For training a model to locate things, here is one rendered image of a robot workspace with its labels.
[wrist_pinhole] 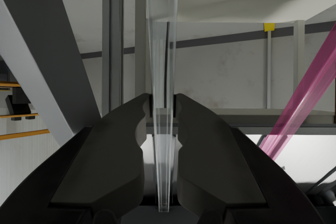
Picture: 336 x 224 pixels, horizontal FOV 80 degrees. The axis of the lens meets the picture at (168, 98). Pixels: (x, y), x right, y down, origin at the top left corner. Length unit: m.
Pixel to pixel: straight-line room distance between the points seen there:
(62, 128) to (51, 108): 0.02
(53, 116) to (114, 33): 0.32
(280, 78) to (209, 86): 0.99
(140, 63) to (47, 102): 0.44
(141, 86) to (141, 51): 0.10
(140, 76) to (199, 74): 2.76
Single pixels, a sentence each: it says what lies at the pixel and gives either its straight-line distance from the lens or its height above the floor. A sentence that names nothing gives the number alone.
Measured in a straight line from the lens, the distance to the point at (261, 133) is 0.22.
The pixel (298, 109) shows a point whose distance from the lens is 0.19.
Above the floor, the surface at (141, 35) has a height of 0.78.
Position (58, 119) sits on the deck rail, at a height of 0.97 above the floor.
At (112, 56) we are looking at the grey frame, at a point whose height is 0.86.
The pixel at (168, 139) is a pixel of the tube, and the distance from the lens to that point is 0.16.
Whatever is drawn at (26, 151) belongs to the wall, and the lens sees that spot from 6.79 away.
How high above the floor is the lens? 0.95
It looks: level
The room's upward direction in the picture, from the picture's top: 180 degrees counter-clockwise
